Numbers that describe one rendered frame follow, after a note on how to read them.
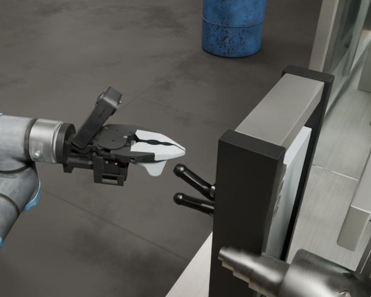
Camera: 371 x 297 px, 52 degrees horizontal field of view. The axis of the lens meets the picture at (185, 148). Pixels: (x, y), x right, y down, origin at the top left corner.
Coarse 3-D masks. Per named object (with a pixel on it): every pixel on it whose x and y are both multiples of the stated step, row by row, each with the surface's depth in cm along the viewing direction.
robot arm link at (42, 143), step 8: (40, 120) 65; (48, 120) 65; (32, 128) 63; (40, 128) 63; (48, 128) 63; (56, 128) 64; (32, 136) 63; (40, 136) 63; (48, 136) 63; (56, 136) 64; (32, 144) 63; (40, 144) 63; (48, 144) 63; (32, 152) 63; (40, 152) 64; (48, 152) 63; (32, 160) 65; (40, 160) 65; (48, 160) 64; (56, 160) 65
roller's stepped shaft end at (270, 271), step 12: (228, 252) 33; (240, 252) 33; (252, 252) 33; (264, 252) 33; (228, 264) 33; (240, 264) 32; (252, 264) 32; (264, 264) 31; (276, 264) 31; (288, 264) 32; (240, 276) 32; (252, 276) 31; (264, 276) 31; (276, 276) 31; (252, 288) 32; (264, 288) 31; (276, 288) 30
